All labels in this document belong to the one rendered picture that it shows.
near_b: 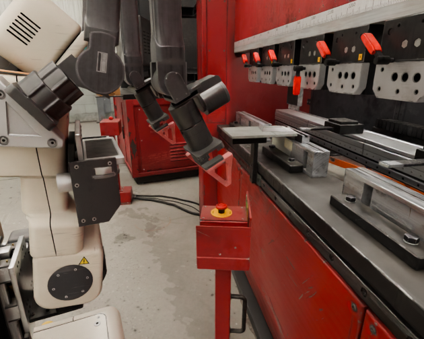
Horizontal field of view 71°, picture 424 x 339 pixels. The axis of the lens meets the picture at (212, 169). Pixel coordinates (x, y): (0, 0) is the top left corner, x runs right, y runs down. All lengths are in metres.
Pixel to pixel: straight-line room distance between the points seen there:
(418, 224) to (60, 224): 0.80
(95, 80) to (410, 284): 0.65
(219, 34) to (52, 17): 1.44
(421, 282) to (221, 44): 1.71
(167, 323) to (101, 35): 1.45
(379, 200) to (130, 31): 0.85
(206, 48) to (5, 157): 1.51
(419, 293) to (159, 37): 0.64
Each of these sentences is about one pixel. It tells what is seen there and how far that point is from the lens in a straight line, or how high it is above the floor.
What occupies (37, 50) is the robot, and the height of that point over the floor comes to 1.27.
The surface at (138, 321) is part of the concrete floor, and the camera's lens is 1.76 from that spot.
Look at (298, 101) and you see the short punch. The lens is 1.23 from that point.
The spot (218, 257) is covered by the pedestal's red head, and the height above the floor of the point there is 0.70.
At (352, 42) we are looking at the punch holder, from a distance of 0.91.
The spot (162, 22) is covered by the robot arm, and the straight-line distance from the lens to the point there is 0.60.
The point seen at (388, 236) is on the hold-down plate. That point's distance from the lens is 0.74.
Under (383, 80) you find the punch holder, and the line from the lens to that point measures 0.79.
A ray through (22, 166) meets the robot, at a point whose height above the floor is 1.03.
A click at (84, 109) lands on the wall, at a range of 7.97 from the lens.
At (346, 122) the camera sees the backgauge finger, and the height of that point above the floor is 1.03.
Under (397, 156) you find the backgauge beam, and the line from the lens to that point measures 1.16.
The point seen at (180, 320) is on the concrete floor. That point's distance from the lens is 1.73.
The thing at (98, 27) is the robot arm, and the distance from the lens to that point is 0.58.
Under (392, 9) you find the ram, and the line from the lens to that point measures 0.82.
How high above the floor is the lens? 1.24
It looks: 19 degrees down
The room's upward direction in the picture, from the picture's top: straight up
